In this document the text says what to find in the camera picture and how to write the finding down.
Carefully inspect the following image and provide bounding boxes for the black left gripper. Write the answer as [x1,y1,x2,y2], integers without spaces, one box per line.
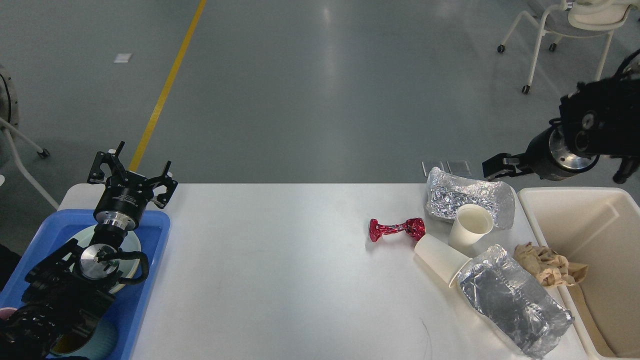
[87,141,178,231]

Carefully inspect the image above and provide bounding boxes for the white paper cup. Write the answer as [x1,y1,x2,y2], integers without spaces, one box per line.
[414,234,472,288]
[448,203,494,251]

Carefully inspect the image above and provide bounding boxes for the grey floor plate right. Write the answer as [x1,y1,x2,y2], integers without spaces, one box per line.
[446,161,473,178]

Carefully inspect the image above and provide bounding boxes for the white rolling chair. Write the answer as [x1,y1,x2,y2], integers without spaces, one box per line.
[496,0,639,95]

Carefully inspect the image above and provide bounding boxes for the teal mug yellow inside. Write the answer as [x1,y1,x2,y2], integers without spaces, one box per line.
[50,319,118,360]

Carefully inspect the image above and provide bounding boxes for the grey floor plate left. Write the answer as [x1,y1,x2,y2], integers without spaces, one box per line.
[422,161,447,178]

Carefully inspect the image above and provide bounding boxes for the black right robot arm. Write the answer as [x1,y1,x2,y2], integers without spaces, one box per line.
[482,51,640,184]

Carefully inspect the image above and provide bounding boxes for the brown paper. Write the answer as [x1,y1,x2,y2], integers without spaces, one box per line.
[513,242,589,289]

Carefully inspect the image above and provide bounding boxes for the white floor tag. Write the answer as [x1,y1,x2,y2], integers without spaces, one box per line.
[113,53,133,64]

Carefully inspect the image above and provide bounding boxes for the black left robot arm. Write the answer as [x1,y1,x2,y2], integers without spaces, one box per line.
[1,142,178,360]

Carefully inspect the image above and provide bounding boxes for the cream plastic bin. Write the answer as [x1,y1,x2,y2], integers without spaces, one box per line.
[518,187,640,360]

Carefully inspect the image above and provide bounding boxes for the blue plastic tray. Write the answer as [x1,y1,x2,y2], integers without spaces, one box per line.
[0,209,171,360]

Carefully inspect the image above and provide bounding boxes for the white chair left edge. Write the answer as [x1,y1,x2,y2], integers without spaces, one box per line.
[0,66,60,211]

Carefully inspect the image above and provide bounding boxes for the green plate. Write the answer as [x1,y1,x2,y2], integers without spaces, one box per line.
[72,225,142,293]

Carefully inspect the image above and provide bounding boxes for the aluminium foil tray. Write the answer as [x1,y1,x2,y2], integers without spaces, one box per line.
[455,244,575,360]

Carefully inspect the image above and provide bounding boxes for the grey floor plate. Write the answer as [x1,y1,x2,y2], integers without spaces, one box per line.
[422,161,447,178]
[446,161,473,178]

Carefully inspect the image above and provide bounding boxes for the pink mug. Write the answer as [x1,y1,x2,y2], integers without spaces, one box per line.
[0,307,18,321]

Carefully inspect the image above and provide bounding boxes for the aluminium foil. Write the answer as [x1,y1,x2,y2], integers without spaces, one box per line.
[425,167,515,230]

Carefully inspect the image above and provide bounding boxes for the red foil candy wrapper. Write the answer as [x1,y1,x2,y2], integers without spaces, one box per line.
[368,218,426,243]

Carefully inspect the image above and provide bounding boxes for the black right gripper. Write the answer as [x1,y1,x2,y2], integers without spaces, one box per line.
[482,126,600,182]

